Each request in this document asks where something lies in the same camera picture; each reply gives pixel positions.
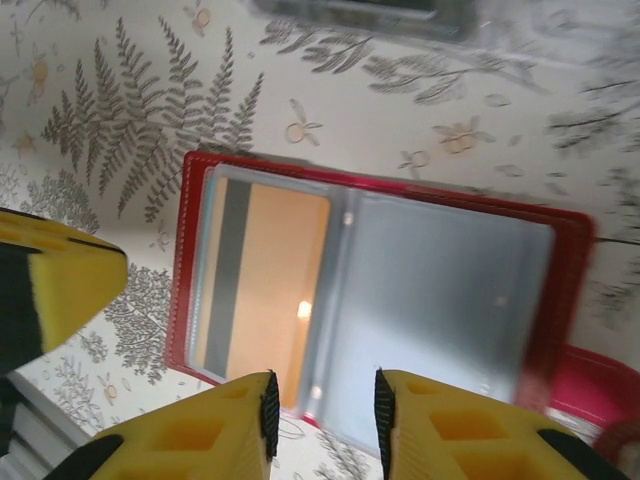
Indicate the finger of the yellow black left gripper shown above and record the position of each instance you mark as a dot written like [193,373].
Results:
[55,280]

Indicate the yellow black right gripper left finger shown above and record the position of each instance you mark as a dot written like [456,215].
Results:
[200,435]

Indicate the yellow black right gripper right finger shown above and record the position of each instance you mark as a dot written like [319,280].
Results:
[475,440]

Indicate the red leather card holder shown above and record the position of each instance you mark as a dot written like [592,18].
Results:
[450,190]

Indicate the orange magnetic stripe card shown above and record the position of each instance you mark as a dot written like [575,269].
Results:
[285,260]

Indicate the black card stack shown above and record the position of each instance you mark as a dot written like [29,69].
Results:
[350,12]

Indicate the aluminium mounting rail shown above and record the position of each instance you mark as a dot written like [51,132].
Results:
[45,425]

